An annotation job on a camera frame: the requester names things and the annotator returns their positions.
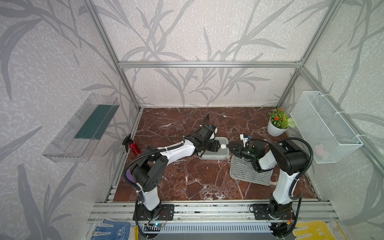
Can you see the lunch box lid green seal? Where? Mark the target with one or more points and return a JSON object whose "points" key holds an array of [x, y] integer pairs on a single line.
{"points": [[219, 144]]}

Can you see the pink item in basket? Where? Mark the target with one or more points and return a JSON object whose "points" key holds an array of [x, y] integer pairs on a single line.
{"points": [[321, 151]]}

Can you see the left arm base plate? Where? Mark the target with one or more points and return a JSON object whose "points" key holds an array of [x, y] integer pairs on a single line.
{"points": [[163, 212]]}

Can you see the purple pink spatula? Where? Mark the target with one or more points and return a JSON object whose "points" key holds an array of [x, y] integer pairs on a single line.
{"points": [[128, 176]]}

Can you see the green sponge pad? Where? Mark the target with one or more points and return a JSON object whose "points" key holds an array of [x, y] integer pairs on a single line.
{"points": [[97, 123]]}

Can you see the grey wiping cloth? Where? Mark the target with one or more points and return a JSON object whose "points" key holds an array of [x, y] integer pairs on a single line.
{"points": [[244, 171]]}

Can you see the red spray bottle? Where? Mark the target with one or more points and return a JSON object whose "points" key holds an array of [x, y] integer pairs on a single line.
{"points": [[130, 145]]}

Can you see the clear wall shelf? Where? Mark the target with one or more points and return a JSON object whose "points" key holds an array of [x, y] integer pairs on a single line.
{"points": [[64, 148]]}

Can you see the blue white work glove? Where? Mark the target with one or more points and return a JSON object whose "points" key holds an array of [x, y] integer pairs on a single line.
{"points": [[112, 230]]}

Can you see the aluminium frame rails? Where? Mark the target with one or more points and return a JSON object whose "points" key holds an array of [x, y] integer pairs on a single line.
{"points": [[253, 53]]}

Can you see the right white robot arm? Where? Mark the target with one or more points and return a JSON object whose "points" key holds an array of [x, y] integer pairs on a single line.
{"points": [[292, 155]]}

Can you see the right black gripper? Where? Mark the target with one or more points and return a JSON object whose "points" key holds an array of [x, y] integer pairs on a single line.
{"points": [[238, 150]]}

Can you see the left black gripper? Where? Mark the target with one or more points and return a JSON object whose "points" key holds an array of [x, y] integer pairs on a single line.
{"points": [[214, 146]]}

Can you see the yellow work glove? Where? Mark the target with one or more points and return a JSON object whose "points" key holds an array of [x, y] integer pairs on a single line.
{"points": [[313, 230]]}

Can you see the clear lunch box base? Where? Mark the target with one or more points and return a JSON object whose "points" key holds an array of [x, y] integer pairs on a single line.
{"points": [[214, 156]]}

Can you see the white wire basket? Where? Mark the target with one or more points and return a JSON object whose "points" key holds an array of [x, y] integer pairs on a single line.
{"points": [[320, 123]]}

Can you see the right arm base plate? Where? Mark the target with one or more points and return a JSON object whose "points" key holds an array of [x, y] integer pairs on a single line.
{"points": [[272, 212]]}

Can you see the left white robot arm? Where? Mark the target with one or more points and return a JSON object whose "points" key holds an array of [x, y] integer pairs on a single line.
{"points": [[146, 171]]}

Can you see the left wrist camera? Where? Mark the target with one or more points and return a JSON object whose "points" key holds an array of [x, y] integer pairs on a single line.
{"points": [[212, 130]]}

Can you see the potted plant white pot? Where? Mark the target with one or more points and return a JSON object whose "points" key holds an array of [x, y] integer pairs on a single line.
{"points": [[279, 122]]}

